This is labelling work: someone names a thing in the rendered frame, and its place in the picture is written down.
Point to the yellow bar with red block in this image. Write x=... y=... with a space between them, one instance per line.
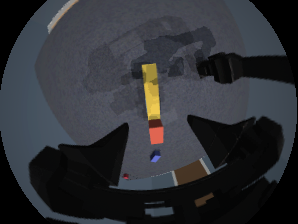
x=156 y=129

